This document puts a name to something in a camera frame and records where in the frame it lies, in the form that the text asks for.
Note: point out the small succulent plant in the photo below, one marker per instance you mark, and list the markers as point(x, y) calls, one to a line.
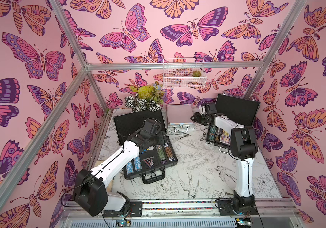
point(196, 73)

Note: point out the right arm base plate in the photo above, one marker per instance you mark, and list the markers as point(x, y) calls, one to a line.
point(232, 208)

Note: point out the striped black white plant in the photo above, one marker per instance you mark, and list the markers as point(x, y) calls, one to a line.
point(137, 104)

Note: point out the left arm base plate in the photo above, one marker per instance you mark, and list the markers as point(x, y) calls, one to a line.
point(133, 209)

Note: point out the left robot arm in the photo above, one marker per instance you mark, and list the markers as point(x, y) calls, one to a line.
point(90, 191)

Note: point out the green leafy plant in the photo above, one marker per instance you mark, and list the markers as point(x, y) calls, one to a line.
point(152, 92)

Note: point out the aluminium front rail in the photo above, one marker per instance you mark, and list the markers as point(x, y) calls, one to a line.
point(262, 207)

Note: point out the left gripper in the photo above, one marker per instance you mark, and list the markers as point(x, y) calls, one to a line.
point(158, 135)

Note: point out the white wire basket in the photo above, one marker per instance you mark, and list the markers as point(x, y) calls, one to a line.
point(178, 75)

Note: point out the right black poker case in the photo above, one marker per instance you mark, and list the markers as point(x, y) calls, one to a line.
point(226, 113)

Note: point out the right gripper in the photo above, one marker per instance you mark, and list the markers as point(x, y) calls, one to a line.
point(198, 116)

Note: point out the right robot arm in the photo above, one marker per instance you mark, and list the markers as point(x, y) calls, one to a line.
point(242, 147)

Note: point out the large black poker case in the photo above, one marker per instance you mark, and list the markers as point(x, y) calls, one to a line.
point(152, 160)

